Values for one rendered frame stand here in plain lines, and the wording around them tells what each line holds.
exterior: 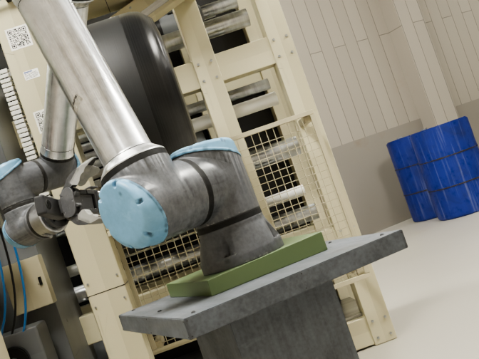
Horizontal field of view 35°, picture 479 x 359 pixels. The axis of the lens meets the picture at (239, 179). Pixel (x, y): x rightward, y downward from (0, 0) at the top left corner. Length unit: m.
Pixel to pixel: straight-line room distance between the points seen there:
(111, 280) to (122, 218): 1.06
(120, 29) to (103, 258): 0.75
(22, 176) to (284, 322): 0.79
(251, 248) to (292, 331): 0.19
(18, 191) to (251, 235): 0.66
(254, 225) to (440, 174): 4.90
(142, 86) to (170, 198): 0.91
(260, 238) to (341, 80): 5.95
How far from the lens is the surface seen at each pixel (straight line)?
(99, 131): 1.56
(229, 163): 1.61
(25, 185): 1.99
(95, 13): 3.10
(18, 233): 1.97
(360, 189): 7.34
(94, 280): 2.56
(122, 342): 2.58
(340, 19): 7.70
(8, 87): 2.68
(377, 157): 7.50
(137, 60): 2.38
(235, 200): 1.60
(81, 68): 1.60
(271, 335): 1.57
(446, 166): 6.42
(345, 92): 7.48
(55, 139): 1.99
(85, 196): 1.84
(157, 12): 3.03
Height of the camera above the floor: 0.78
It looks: 1 degrees up
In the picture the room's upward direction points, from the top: 19 degrees counter-clockwise
